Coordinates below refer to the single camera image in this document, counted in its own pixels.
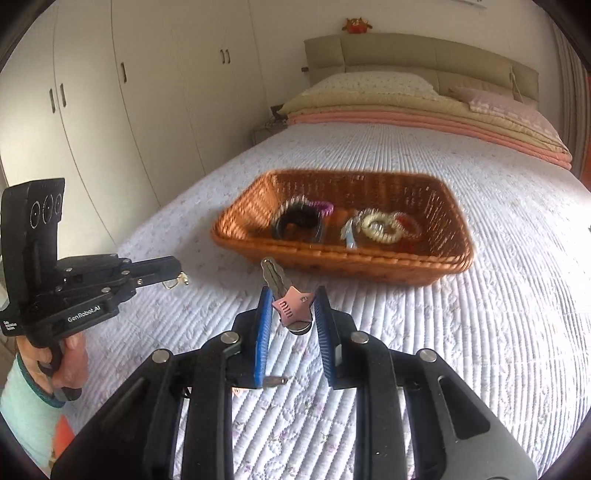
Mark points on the grey and orange curtain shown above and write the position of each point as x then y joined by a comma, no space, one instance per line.
572,78

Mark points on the small gold earring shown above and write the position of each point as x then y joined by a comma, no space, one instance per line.
184,278

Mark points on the white wardrobe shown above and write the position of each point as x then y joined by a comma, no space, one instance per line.
138,115

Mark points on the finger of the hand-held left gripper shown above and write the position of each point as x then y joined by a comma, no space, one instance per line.
157,265
152,278

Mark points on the white quilted bedspread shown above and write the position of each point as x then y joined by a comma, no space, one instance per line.
461,346

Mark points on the pink checked pillow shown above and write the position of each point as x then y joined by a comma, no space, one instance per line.
498,104

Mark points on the folded pink blanket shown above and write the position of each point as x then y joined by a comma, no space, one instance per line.
369,121

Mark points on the brown wicker basket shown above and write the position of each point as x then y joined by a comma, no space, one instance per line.
369,272

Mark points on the small black nightstand item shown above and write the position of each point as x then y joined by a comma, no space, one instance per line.
278,111

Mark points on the white floral pillow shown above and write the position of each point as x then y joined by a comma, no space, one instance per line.
369,83

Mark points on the beige padded headboard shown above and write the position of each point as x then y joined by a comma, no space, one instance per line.
415,53

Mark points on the orange cloth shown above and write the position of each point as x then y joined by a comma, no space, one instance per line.
64,436

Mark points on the folded yellow blanket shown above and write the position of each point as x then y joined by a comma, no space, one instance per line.
323,101

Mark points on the light blue hair clip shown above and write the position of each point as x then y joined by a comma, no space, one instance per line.
351,237

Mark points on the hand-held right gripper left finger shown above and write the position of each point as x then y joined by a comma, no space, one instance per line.
262,337

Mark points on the person's left forearm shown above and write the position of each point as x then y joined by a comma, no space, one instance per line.
25,415

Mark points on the pink star hair clip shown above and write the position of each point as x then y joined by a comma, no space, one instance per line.
291,307

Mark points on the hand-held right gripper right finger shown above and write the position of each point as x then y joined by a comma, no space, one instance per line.
325,341

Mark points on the person's left hand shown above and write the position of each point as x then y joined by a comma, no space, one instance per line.
71,364

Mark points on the orange plush toy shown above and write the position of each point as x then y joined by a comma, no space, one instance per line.
356,26

